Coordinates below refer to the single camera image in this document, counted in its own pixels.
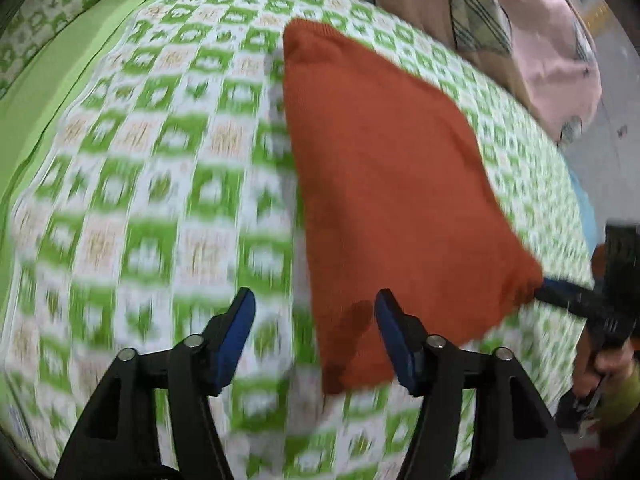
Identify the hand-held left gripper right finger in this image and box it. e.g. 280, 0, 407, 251
375, 288, 576, 480

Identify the plain green bed sheet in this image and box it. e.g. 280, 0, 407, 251
0, 0, 176, 201

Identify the light blue cloth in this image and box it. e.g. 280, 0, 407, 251
567, 167, 598, 256

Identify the green checkered blanket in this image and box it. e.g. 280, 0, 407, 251
0, 0, 598, 480

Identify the pink duvet with plaid hearts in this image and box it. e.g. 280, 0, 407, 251
112, 0, 603, 148

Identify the green checkered pillow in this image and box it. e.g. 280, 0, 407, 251
0, 0, 131, 98

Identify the orange knit sweater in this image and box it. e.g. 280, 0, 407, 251
282, 19, 545, 395

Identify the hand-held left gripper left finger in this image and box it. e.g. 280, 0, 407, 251
55, 287, 257, 480

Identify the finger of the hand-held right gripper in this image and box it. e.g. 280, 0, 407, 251
536, 279, 602, 319

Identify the person's right hand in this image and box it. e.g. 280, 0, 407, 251
572, 331, 628, 397

